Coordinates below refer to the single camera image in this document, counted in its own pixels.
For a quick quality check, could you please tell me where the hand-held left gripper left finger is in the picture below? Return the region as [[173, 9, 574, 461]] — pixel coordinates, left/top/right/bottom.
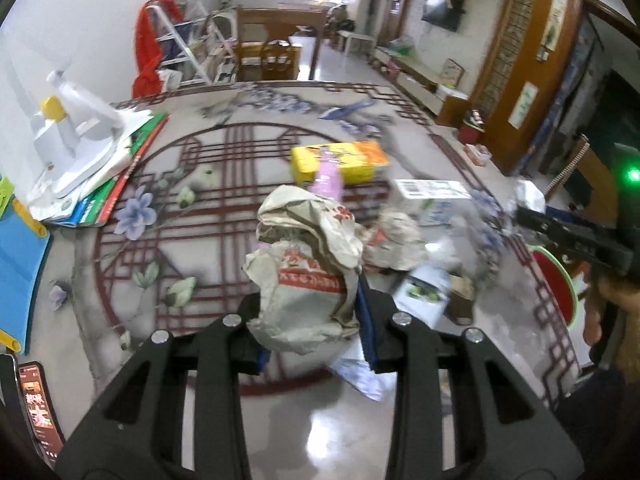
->
[[55, 292, 272, 480]]

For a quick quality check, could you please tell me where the green book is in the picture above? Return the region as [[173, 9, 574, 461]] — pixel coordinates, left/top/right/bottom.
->
[[107, 110, 171, 172]]

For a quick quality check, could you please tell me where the yellow and orange box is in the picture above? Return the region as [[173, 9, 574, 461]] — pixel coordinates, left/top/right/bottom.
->
[[291, 141, 391, 187]]

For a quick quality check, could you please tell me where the blue folder yellow trim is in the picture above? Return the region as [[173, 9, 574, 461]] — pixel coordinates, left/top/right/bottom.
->
[[0, 175, 54, 357]]

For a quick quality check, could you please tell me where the person's right forearm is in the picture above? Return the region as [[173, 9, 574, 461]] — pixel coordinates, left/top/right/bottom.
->
[[555, 360, 640, 480]]

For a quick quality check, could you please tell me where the white bottle with yellow cap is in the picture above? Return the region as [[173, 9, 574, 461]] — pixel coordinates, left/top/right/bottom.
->
[[34, 96, 69, 162]]

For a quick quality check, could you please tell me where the beige paper bag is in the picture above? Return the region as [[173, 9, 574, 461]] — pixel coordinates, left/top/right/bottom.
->
[[242, 184, 367, 357]]

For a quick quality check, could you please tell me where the person's right hand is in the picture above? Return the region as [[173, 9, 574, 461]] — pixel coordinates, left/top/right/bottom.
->
[[582, 275, 640, 367]]

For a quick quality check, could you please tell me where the silver and blue wrapper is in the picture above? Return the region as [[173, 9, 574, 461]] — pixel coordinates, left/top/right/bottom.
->
[[329, 357, 397, 402]]

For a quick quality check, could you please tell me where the white desk lamp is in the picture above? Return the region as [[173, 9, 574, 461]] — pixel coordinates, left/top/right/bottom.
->
[[27, 67, 154, 200]]

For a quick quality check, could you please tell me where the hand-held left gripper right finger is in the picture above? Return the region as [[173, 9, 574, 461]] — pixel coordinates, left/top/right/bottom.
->
[[357, 275, 586, 480]]

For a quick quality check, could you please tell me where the wall television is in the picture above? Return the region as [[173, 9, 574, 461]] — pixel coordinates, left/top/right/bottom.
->
[[421, 0, 464, 33]]

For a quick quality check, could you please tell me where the red bin with green rim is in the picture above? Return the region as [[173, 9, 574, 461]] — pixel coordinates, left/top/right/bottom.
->
[[530, 245, 582, 332]]

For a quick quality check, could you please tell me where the white wrapper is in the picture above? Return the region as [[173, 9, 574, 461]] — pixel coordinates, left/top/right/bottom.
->
[[514, 179, 547, 212]]

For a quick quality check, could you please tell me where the low television cabinet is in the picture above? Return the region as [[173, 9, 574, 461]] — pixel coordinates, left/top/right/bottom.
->
[[375, 47, 472, 127]]

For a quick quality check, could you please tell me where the crumpled brown paper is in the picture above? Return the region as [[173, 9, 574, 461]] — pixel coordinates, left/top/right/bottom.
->
[[364, 210, 427, 272]]

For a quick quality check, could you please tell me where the white book rack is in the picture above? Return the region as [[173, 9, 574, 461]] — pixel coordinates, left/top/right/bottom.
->
[[150, 0, 239, 87]]

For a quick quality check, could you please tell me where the white bead string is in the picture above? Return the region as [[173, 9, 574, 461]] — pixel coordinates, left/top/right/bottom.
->
[[550, 135, 589, 197]]

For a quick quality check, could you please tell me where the white box with barcode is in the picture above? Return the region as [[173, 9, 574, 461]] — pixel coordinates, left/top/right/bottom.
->
[[394, 178, 472, 202]]

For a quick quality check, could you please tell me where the white box with green picture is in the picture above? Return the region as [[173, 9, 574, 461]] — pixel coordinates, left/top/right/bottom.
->
[[394, 265, 452, 327]]

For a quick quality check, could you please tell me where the wall scroll painting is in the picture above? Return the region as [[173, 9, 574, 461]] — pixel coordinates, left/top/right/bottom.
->
[[507, 82, 539, 129], [542, 0, 569, 51]]

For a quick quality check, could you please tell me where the colourful framed picture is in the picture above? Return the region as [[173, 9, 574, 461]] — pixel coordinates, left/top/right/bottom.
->
[[442, 58, 466, 89]]

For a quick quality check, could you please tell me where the smartphone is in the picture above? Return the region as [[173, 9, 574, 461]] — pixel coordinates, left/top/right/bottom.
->
[[16, 360, 66, 472]]

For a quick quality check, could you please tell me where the blue book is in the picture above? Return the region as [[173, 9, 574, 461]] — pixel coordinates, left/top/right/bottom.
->
[[39, 180, 122, 227]]

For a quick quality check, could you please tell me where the white side table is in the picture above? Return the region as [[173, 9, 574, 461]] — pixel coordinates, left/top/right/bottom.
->
[[337, 30, 376, 59]]

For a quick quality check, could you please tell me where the blue patterned hanging cloth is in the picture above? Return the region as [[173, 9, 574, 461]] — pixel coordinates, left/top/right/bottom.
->
[[530, 20, 602, 162]]

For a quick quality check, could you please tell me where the small red floor bin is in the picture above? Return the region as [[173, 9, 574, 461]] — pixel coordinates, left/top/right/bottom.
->
[[457, 110, 486, 146]]

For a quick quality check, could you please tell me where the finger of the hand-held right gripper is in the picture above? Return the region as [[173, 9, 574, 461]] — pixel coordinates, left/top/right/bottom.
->
[[514, 206, 608, 241], [520, 227, 601, 264]]

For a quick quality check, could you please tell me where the red cloth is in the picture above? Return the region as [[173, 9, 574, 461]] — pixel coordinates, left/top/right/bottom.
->
[[132, 0, 184, 99]]

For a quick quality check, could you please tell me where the pink plastic bottle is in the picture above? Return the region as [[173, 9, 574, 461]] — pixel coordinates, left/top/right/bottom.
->
[[309, 156, 344, 202]]

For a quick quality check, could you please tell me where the stack of colourful books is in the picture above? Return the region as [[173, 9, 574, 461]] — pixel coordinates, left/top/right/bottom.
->
[[94, 115, 172, 227]]

